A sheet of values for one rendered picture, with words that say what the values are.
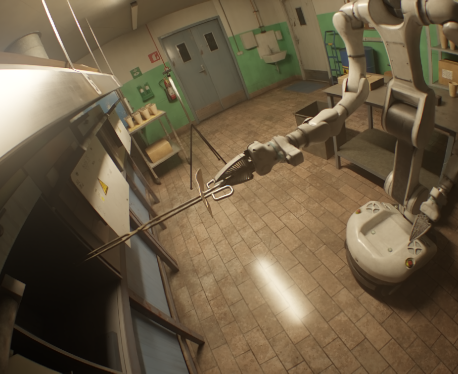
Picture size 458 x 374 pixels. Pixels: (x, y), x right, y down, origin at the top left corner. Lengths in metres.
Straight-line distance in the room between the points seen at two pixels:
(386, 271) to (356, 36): 1.13
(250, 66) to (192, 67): 1.33
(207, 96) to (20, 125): 4.82
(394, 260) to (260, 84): 4.92
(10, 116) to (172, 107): 4.61
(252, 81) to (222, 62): 0.87
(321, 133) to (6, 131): 0.75
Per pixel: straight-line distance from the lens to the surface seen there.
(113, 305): 1.00
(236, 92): 5.31
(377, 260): 1.33
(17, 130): 0.37
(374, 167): 2.09
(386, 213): 1.57
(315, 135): 0.72
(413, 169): 1.10
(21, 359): 0.43
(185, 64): 4.94
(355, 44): 1.00
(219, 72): 5.14
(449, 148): 1.58
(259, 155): 0.64
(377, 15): 0.92
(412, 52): 0.86
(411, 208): 1.22
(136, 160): 4.06
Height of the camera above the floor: 1.48
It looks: 35 degrees down
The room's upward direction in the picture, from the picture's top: 25 degrees counter-clockwise
